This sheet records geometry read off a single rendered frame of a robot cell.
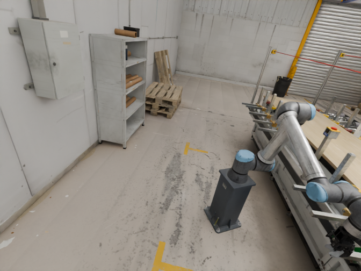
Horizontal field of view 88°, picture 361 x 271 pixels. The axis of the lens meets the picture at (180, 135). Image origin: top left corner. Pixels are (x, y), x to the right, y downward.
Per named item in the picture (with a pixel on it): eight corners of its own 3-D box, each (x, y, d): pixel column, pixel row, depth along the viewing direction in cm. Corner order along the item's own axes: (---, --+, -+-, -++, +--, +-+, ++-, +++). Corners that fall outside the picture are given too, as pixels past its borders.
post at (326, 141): (302, 179, 171) (327, 137, 149) (300, 176, 175) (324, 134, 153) (307, 180, 171) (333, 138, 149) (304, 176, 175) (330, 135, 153)
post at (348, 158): (317, 202, 149) (352, 154, 126) (314, 199, 153) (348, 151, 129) (321, 204, 149) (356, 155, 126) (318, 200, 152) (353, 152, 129)
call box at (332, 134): (326, 138, 148) (332, 130, 144) (322, 134, 154) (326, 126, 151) (335, 140, 148) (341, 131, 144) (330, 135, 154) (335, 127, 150)
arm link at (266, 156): (247, 160, 181) (291, 95, 127) (264, 161, 183) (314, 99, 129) (251, 173, 170) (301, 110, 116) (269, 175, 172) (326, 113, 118)
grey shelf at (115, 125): (98, 143, 296) (88, 33, 221) (123, 121, 374) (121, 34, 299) (125, 149, 293) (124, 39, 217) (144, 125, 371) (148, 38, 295)
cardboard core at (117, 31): (114, 28, 261) (134, 31, 259) (116, 28, 268) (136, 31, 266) (114, 34, 265) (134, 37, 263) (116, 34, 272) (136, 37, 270)
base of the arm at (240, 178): (234, 185, 166) (237, 177, 162) (223, 171, 182) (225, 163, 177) (251, 182, 173) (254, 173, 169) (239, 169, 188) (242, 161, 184)
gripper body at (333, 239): (324, 236, 97) (337, 221, 91) (340, 239, 97) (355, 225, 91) (333, 251, 90) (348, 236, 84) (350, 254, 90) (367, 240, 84)
